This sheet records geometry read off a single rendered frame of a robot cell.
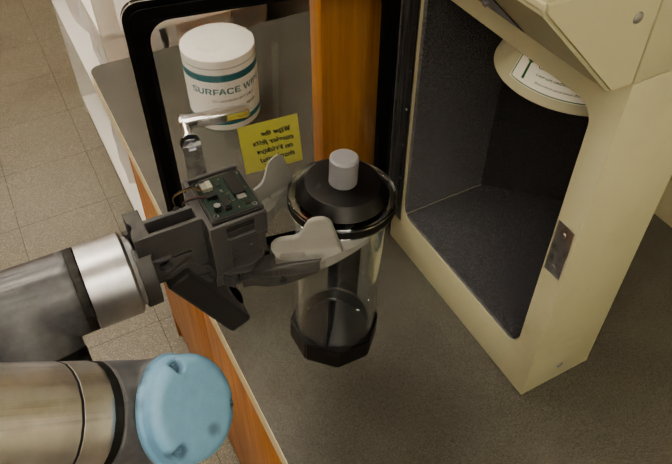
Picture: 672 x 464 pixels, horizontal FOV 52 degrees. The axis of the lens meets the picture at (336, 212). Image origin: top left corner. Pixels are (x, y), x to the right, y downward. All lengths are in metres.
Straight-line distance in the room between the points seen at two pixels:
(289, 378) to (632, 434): 0.43
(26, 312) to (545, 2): 0.44
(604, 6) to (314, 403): 0.59
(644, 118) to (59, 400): 0.50
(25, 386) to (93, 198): 2.21
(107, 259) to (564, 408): 0.60
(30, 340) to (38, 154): 2.34
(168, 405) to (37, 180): 2.35
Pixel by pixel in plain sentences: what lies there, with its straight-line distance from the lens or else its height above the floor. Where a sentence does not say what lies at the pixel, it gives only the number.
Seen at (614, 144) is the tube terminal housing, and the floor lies 1.35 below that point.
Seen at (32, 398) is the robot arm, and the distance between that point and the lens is 0.45.
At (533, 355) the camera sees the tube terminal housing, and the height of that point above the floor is 1.03.
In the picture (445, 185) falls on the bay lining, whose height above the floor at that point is 1.04.
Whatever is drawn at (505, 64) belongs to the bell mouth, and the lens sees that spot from 0.75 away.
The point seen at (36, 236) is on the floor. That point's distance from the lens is 2.57.
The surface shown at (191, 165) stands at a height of 1.18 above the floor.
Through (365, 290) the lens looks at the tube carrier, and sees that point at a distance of 0.73.
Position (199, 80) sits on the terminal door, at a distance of 0.79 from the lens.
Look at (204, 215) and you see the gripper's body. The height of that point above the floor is 1.31.
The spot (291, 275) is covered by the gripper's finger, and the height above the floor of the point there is 1.24.
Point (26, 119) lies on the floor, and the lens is 3.12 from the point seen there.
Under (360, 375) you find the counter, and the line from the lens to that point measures 0.92.
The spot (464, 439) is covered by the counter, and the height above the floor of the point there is 0.94.
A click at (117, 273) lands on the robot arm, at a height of 1.29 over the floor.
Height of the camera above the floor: 1.72
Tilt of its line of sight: 45 degrees down
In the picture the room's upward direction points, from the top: straight up
